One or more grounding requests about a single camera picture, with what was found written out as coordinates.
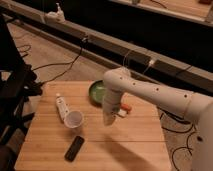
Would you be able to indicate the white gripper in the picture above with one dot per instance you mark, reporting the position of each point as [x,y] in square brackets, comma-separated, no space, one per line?
[111,105]

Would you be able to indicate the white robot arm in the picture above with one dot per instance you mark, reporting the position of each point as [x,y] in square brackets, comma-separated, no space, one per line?
[191,106]

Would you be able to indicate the white and orange block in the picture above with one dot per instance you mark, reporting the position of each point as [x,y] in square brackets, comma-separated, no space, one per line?
[122,111]

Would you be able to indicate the green bowl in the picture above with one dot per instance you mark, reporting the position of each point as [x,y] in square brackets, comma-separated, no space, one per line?
[96,92]

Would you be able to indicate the white plastic cup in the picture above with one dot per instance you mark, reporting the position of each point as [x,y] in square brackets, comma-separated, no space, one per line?
[74,119]

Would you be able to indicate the black remote control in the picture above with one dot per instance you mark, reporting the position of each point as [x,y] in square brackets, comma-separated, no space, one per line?
[74,148]

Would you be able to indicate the white tube bottle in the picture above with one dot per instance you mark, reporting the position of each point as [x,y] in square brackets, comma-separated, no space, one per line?
[61,106]

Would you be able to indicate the long wooden rail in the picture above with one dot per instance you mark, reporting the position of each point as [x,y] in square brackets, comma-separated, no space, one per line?
[182,47]

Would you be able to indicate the black chair frame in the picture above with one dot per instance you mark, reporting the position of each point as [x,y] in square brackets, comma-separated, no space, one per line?
[17,83]

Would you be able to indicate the white object on rail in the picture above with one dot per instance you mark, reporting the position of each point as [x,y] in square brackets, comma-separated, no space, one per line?
[58,15]

